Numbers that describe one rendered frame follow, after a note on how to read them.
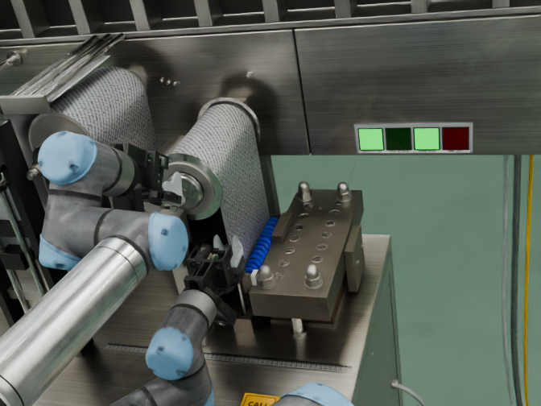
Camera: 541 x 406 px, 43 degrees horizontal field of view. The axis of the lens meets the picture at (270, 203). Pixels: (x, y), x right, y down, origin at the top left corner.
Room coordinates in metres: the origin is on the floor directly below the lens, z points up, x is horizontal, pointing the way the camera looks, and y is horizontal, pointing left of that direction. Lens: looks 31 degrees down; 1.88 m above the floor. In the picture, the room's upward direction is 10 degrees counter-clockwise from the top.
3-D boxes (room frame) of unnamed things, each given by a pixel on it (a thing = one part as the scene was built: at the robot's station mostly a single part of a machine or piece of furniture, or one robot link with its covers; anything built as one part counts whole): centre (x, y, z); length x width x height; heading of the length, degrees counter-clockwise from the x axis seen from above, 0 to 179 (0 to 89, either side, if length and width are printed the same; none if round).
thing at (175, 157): (1.18, 0.15, 1.25); 0.15 x 0.01 x 0.15; 69
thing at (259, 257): (1.26, 0.03, 1.03); 0.21 x 0.04 x 0.03; 159
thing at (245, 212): (1.27, 0.05, 1.11); 0.23 x 0.01 x 0.18; 159
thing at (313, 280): (1.10, -0.06, 1.05); 0.04 x 0.04 x 0.04
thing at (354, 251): (1.24, -0.16, 0.97); 0.10 x 0.03 x 0.11; 159
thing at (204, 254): (1.05, 0.14, 1.12); 0.12 x 0.08 x 0.09; 159
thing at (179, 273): (1.15, 0.20, 1.05); 0.06 x 0.05 x 0.31; 159
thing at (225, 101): (1.41, 0.06, 1.25); 0.15 x 0.01 x 0.15; 69
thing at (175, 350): (0.90, 0.20, 1.11); 0.11 x 0.08 x 0.09; 159
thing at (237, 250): (1.14, 0.08, 1.11); 0.09 x 0.03 x 0.06; 158
